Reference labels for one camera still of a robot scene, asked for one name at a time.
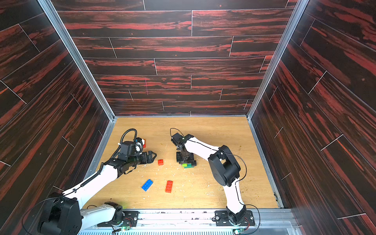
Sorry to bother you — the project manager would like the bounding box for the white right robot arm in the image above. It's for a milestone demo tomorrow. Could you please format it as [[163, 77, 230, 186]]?
[[171, 133, 247, 225]]

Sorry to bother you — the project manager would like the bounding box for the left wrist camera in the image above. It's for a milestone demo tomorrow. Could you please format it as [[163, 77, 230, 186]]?
[[120, 138, 143, 156]]

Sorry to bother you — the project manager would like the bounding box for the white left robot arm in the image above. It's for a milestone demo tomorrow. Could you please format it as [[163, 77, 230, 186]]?
[[37, 151, 157, 235]]

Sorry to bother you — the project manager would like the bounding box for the aluminium corner post left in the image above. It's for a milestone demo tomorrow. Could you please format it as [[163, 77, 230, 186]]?
[[37, 0, 115, 122]]

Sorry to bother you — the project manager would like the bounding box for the aluminium front rail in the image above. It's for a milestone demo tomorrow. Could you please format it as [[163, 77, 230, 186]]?
[[81, 209, 302, 235]]

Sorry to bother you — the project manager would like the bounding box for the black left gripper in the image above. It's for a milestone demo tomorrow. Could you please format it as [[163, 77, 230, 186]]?
[[128, 150, 157, 168]]

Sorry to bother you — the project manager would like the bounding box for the aluminium corner post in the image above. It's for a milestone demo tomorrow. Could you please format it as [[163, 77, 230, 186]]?
[[247, 0, 309, 124], [37, 0, 115, 122]]

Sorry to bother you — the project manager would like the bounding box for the red long lego brick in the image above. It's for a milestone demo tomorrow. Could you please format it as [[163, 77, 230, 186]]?
[[165, 180, 173, 193]]

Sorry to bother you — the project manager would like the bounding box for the aluminium corner post right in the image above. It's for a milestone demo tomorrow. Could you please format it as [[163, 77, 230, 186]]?
[[247, 0, 309, 124]]

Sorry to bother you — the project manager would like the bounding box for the blue long lego brick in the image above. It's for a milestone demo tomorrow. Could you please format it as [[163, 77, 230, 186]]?
[[142, 179, 153, 192]]

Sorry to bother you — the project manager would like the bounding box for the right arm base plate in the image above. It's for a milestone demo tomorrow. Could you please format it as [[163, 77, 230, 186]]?
[[211, 210, 256, 227]]

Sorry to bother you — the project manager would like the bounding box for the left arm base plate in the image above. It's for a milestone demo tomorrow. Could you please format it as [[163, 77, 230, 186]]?
[[97, 210, 140, 228]]

